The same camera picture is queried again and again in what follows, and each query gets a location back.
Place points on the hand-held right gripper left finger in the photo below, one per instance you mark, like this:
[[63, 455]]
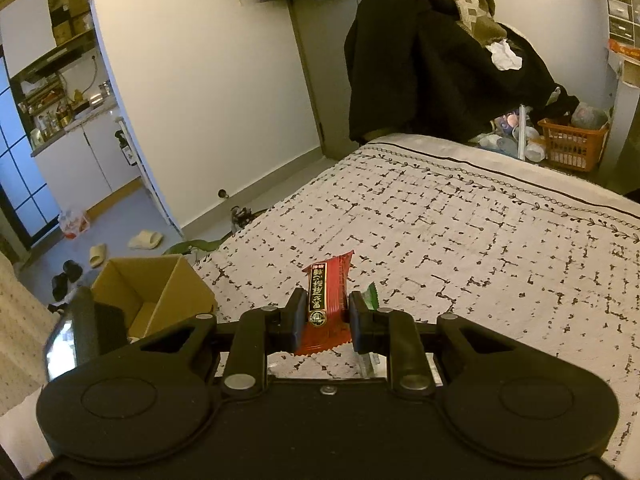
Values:
[[297, 315]]

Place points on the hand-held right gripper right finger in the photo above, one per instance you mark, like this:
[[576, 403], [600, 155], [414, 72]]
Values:
[[357, 317]]

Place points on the green snack packet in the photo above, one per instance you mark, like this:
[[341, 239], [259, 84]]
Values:
[[371, 297]]

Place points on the red snack packet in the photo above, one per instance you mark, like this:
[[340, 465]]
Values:
[[325, 290]]

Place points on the cardboard box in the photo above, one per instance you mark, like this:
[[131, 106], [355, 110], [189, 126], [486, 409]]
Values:
[[185, 285]]

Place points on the black shoe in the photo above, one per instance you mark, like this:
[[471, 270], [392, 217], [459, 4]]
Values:
[[60, 286], [72, 271]]

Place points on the beige slipper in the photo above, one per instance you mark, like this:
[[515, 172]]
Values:
[[145, 240], [98, 255]]

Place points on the beige dotted cloth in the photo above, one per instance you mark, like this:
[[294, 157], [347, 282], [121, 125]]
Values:
[[25, 320]]

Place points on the red white plastic bag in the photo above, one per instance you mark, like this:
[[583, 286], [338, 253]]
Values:
[[74, 224]]

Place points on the green plant leaves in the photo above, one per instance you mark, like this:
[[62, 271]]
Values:
[[190, 247]]

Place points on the printed bedspread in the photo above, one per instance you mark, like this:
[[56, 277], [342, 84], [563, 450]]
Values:
[[475, 235]]

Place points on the white kitchen cabinet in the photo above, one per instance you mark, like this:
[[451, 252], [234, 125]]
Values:
[[85, 160]]

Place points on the clear plastic bin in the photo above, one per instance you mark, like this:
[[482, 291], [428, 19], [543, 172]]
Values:
[[510, 135]]

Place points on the olive door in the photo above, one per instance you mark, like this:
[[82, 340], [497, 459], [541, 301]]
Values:
[[330, 60]]

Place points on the black coat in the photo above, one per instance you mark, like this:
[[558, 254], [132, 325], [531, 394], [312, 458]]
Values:
[[425, 60]]

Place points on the orange plastic basket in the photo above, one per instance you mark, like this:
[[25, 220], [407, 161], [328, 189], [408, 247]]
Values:
[[570, 145]]

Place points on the white cloth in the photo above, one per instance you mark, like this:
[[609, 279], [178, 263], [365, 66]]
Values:
[[505, 55]]

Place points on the grey plastic bag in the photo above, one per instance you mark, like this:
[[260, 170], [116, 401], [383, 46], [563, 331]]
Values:
[[589, 116]]

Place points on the small drawer unit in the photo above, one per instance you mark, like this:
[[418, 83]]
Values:
[[622, 12]]

